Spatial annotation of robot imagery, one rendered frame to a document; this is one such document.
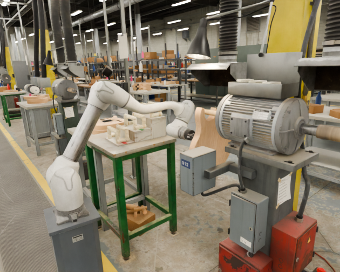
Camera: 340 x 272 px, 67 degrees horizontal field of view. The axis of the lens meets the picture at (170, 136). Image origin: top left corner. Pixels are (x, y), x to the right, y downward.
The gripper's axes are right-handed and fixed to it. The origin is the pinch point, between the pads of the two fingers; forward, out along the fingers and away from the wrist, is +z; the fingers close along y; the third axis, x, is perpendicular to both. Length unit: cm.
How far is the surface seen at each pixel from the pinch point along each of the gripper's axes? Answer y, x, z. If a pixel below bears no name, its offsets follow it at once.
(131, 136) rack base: 15, -11, -69
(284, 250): 10, -37, 62
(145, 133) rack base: 6, -8, -64
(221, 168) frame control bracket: 24.5, -5.2, 31.2
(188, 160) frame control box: 40.6, -1.3, 24.2
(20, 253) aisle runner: 88, -121, -118
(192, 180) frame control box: 39.1, -10.7, 26.8
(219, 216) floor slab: -80, -95, -44
